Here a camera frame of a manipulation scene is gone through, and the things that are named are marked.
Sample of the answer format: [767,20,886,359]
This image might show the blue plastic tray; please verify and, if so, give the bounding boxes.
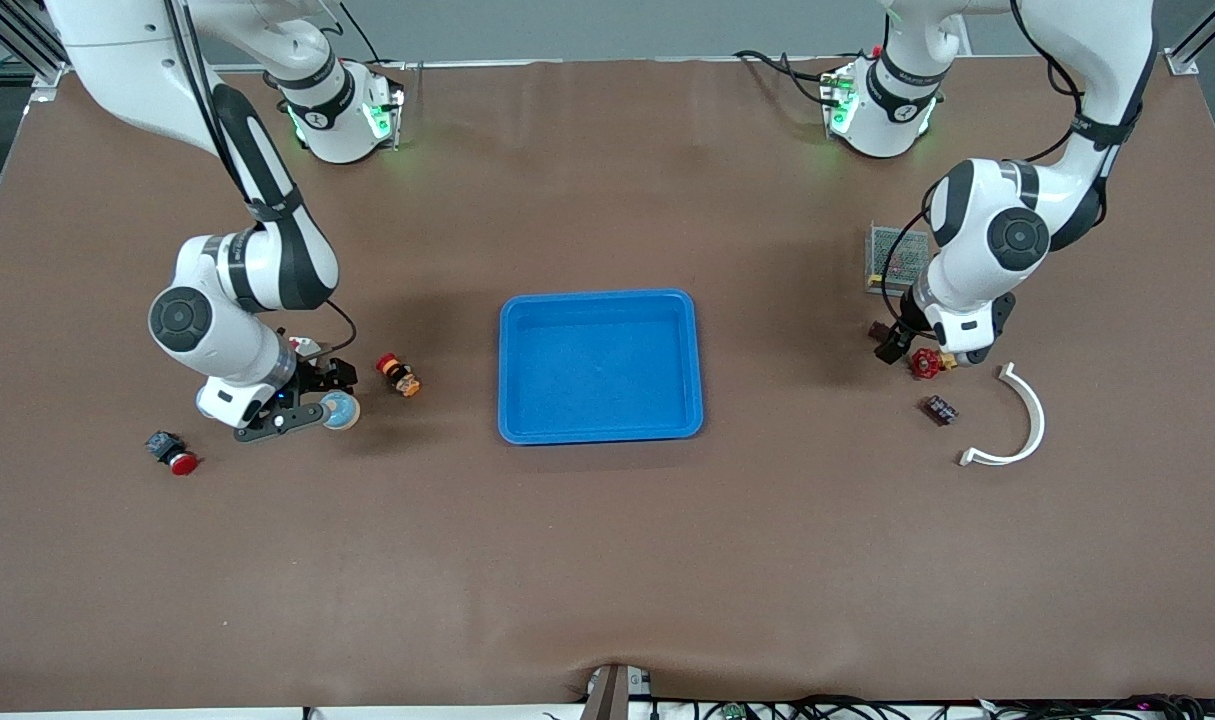
[497,289,705,446]

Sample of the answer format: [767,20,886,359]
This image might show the orange black emergency stop button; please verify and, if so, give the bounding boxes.
[375,352,422,399]

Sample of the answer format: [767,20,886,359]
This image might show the metal mesh power supply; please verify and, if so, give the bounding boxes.
[864,223,933,298]

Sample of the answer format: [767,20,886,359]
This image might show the red push button black base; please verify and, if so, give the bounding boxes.
[144,430,201,477]

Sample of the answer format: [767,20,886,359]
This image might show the brown table mat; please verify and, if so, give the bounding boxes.
[0,55,1215,713]

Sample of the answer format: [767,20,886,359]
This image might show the white curved plastic bracket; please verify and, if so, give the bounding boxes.
[957,362,1047,468]

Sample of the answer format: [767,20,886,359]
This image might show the black arm base cables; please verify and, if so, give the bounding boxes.
[733,48,840,107]

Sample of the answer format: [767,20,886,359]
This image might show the aluminium frame profile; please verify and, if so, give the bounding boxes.
[1162,0,1215,76]
[0,0,68,101]

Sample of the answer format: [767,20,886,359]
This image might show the grey metal bracket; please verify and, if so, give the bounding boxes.
[579,663,656,720]

